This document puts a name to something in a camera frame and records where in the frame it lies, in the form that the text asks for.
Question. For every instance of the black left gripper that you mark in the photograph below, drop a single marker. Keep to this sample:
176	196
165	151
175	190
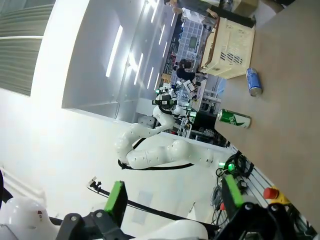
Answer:
163	100

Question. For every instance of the grey window blinds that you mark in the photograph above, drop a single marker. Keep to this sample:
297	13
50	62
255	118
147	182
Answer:
20	62

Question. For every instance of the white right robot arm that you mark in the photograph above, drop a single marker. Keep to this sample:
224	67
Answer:
22	215

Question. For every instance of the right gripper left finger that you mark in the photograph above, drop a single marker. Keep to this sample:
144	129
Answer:
115	200

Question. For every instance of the blue Pocari Sweat can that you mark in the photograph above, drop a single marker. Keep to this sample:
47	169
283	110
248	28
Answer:
253	80

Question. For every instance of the white framed board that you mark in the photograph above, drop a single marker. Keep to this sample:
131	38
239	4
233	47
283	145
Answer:
190	87

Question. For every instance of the tan cardboard box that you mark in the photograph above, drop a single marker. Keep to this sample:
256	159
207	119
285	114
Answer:
246	6

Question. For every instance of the green soda can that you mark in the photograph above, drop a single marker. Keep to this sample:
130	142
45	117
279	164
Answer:
233	118

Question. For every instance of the short ceiling light strip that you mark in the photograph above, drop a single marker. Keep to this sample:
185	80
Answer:
138	68
150	77

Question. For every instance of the metal equipment rack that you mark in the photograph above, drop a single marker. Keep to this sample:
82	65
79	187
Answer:
186	127

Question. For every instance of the bystander in white shirt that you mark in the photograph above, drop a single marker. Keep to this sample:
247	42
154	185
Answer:
192	15

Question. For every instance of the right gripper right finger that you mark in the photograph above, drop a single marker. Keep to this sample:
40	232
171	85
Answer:
231	192

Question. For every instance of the green indicator light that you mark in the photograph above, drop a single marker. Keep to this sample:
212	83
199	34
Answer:
231	166

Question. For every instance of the small white background robot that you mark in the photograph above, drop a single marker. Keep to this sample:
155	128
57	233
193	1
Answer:
180	111

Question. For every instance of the black computer monitor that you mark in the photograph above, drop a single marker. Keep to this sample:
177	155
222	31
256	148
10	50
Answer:
205	121

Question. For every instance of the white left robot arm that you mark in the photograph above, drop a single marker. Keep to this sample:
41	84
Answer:
150	157

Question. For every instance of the aluminium slotted base plate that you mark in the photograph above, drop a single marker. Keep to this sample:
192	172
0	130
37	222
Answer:
257	180

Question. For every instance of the long ceiling light strip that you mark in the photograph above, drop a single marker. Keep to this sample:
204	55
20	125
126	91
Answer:
114	51

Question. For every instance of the red emergency stop button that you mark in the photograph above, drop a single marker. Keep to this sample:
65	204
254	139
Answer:
270	193

